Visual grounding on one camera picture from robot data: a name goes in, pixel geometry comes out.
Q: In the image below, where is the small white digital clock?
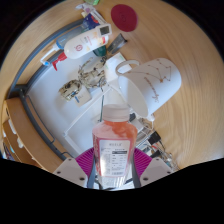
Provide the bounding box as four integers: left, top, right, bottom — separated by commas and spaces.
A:
96, 23, 113, 37

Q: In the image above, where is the white pump bottle red nozzle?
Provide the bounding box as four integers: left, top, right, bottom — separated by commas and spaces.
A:
51, 31, 110, 72

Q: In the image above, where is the small dark blue bottle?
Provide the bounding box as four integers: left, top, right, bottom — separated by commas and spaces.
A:
81, 13, 101, 31

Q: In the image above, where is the white mug with gold print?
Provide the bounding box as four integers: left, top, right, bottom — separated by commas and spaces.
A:
114, 57, 183, 118

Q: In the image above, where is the black power adapter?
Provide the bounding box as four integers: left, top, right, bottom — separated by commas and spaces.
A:
146, 130, 163, 145

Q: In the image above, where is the dark green jar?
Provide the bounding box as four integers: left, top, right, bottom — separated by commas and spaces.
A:
92, 44, 108, 57

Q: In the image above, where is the white and pink tube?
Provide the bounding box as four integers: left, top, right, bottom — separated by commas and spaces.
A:
74, 3, 101, 18

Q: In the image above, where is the grey metal tool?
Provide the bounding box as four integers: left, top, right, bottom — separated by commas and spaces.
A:
107, 32, 128, 55

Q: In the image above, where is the white wall card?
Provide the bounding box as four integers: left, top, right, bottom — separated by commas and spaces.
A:
73, 87, 93, 108

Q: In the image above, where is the grey metal bed frame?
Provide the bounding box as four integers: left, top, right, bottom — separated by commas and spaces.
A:
6, 16, 84, 161

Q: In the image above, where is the clear bottle with pink drink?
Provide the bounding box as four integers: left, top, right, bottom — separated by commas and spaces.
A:
91, 103, 138, 190

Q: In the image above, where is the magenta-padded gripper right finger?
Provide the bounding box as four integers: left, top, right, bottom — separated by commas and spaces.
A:
130, 148, 173, 188

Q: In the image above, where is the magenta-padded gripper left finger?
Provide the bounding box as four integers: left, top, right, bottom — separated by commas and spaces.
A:
53, 148, 98, 189

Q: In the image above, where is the small green translucent object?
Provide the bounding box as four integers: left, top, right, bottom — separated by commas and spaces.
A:
83, 0, 101, 6

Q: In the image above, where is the flat round red coaster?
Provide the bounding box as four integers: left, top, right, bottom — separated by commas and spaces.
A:
110, 3, 139, 33

